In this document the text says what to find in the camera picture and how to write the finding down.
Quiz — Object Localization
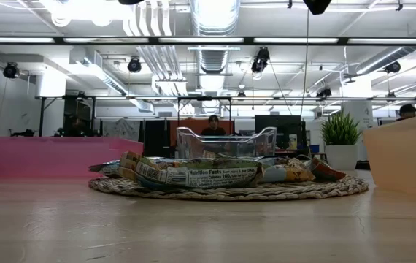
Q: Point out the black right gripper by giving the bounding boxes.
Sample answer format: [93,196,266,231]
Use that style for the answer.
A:
[302,0,333,16]

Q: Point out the green orange-banded granola bar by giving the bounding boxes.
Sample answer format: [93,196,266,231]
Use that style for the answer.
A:
[118,150,264,190]

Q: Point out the black ceiling spotlight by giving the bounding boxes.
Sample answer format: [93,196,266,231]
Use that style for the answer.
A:
[316,86,333,99]
[127,57,142,74]
[250,46,271,74]
[384,61,402,75]
[2,61,20,80]

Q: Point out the black crossbar with light strips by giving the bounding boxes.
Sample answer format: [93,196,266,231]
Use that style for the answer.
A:
[0,35,416,47]

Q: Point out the black monitor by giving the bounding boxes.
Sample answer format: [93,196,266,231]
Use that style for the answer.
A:
[254,114,303,150]

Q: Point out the orange partition panel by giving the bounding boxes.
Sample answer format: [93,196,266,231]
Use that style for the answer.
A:
[169,118,236,147]

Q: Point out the person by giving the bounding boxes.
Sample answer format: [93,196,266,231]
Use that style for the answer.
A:
[199,114,228,137]
[396,103,416,121]
[56,115,92,138]

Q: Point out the small potted green plant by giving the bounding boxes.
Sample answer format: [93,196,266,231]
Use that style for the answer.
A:
[319,110,363,171]

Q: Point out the clear plastic bin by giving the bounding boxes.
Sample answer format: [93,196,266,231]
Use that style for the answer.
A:
[176,126,278,160]

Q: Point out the orange plastic bin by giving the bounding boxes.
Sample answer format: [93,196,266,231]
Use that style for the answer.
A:
[362,110,416,201]

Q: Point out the pink plastic bin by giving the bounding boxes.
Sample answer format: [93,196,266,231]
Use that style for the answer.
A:
[0,136,145,179]

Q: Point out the round woven placemat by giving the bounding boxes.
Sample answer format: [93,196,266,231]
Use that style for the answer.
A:
[88,170,370,202]

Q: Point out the thin black hanging cable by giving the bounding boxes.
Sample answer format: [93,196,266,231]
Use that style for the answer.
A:
[298,9,310,118]

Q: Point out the silver ventilation duct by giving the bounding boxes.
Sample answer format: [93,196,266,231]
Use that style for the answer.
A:
[189,0,242,74]

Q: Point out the black distant rig frame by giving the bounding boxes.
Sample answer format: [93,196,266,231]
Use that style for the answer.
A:
[34,95,233,138]

